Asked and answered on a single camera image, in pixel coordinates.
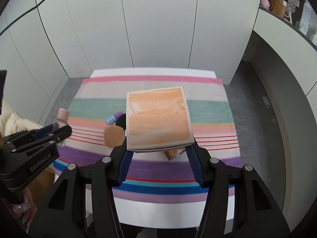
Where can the left hand with nails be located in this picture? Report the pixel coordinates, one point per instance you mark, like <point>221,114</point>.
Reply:
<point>25,211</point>

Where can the small purple cap bottle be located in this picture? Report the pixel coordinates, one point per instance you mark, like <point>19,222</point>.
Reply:
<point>113,118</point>

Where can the orange square storage box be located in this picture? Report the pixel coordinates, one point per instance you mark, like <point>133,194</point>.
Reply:
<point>158,120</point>

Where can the white table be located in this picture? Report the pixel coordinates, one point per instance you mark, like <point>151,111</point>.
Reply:
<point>162,193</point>

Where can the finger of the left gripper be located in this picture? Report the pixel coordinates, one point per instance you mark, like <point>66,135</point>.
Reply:
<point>21,146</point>
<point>33,135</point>

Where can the cardboard box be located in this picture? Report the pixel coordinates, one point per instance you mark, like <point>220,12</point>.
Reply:
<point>41,185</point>

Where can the cream padded jacket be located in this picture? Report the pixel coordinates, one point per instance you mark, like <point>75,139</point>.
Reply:
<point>12,123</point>

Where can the tan makeup sponge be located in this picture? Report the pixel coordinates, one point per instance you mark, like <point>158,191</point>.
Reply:
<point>113,136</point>

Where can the shelf clutter items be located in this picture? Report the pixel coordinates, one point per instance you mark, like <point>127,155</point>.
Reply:
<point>300,14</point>

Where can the pink cap bottle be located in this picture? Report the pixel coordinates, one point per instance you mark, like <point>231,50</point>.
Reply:
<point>61,118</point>

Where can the striped colourful cloth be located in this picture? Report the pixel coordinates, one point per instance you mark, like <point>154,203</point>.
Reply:
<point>86,144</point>

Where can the red gold tin can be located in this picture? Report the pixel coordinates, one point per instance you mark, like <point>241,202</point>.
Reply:
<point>172,154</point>

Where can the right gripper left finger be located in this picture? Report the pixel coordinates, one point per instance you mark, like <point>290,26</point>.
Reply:
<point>81,202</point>

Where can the black makeup puff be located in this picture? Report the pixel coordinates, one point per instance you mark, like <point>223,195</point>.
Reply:
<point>121,121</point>

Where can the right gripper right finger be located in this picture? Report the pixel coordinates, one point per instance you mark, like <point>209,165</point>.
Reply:
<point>256,212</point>

